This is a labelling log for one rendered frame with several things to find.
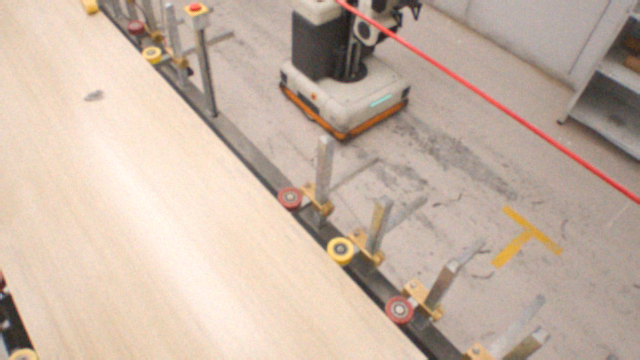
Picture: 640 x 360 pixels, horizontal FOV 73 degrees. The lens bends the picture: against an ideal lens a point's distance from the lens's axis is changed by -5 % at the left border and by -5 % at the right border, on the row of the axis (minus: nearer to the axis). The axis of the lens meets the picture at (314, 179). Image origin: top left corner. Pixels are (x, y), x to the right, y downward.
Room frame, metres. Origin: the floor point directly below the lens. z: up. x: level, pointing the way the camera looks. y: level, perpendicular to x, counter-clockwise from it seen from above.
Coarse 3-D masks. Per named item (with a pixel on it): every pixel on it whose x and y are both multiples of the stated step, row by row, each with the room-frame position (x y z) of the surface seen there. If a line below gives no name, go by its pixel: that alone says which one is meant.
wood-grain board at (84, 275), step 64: (0, 0) 2.02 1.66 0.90; (64, 0) 2.05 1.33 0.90; (0, 64) 1.51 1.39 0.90; (64, 64) 1.53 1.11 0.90; (128, 64) 1.55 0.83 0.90; (0, 128) 1.13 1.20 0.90; (64, 128) 1.15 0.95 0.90; (128, 128) 1.16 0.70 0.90; (192, 128) 1.18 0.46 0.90; (0, 192) 0.83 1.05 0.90; (64, 192) 0.85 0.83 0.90; (128, 192) 0.87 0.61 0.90; (192, 192) 0.89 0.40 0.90; (256, 192) 0.90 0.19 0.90; (0, 256) 0.60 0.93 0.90; (64, 256) 0.62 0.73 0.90; (128, 256) 0.63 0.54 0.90; (192, 256) 0.65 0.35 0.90; (256, 256) 0.66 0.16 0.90; (320, 256) 0.68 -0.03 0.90; (64, 320) 0.42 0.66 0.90; (128, 320) 0.44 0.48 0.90; (192, 320) 0.45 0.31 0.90; (256, 320) 0.47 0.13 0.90; (320, 320) 0.48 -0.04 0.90; (384, 320) 0.49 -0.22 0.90
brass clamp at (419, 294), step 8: (416, 280) 0.63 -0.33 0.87; (408, 288) 0.61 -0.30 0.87; (416, 288) 0.61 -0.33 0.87; (424, 288) 0.61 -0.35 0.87; (408, 296) 0.59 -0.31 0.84; (416, 296) 0.58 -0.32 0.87; (424, 296) 0.58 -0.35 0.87; (424, 304) 0.56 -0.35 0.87; (440, 304) 0.56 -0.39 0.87; (424, 312) 0.54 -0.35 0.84; (432, 312) 0.53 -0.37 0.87; (440, 312) 0.54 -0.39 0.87; (432, 320) 0.52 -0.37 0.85
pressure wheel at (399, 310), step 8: (392, 304) 0.53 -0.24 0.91; (400, 304) 0.54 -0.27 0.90; (408, 304) 0.54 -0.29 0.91; (384, 312) 0.52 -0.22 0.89; (392, 312) 0.51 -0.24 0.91; (400, 312) 0.51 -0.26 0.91; (408, 312) 0.51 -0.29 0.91; (392, 320) 0.49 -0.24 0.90; (400, 320) 0.49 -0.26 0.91; (408, 320) 0.49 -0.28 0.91
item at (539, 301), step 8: (536, 304) 0.59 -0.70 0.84; (528, 312) 0.56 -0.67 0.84; (536, 312) 0.56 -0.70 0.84; (520, 320) 0.53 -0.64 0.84; (528, 320) 0.53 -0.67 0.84; (512, 328) 0.51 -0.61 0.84; (520, 328) 0.51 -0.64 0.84; (504, 336) 0.48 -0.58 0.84; (512, 336) 0.48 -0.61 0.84; (496, 344) 0.46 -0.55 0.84; (504, 344) 0.46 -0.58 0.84; (488, 352) 0.43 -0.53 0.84; (496, 352) 0.43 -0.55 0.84
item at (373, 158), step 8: (368, 160) 1.14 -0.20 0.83; (376, 160) 1.15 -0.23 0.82; (352, 168) 1.09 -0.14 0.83; (360, 168) 1.09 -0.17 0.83; (336, 176) 1.05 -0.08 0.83; (344, 176) 1.05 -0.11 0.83; (352, 176) 1.07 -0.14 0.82; (336, 184) 1.01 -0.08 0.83; (304, 200) 0.93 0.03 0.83; (304, 208) 0.91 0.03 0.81
